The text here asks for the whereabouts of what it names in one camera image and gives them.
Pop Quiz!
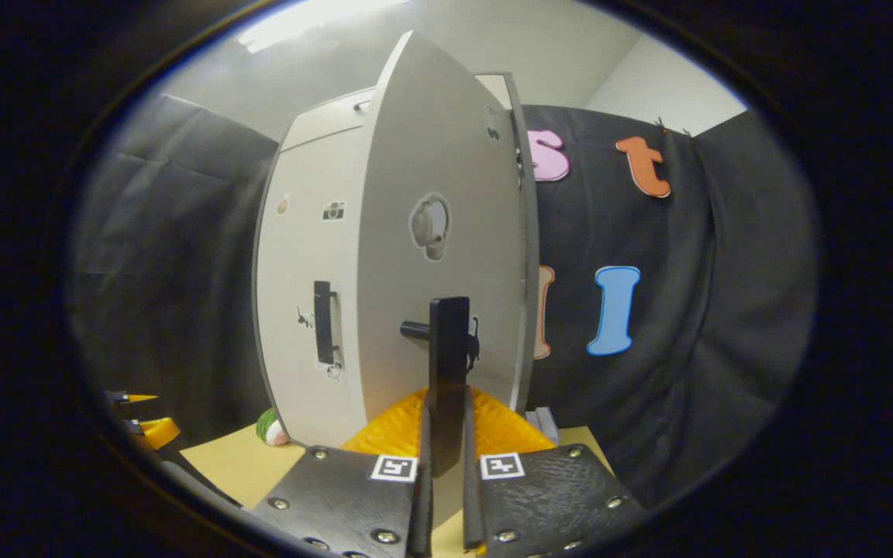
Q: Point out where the grey double-door shoe cabinet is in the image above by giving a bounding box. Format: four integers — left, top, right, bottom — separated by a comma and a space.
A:
251, 72, 542, 450

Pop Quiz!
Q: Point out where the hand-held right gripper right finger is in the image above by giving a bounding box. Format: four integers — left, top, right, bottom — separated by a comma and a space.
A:
462, 386, 649, 558

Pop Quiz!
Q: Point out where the green pink plush toy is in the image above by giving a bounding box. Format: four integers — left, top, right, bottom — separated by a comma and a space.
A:
255, 408, 290, 447

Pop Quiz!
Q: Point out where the black backdrop cloth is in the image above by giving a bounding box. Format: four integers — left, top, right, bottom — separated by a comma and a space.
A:
67, 93, 819, 512

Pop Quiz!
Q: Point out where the grey cabinet door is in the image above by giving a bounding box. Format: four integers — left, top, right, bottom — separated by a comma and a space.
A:
355, 29, 531, 477
254, 143, 374, 449

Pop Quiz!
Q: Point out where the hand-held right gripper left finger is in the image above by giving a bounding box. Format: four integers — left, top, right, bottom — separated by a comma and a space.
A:
249, 386, 436, 558

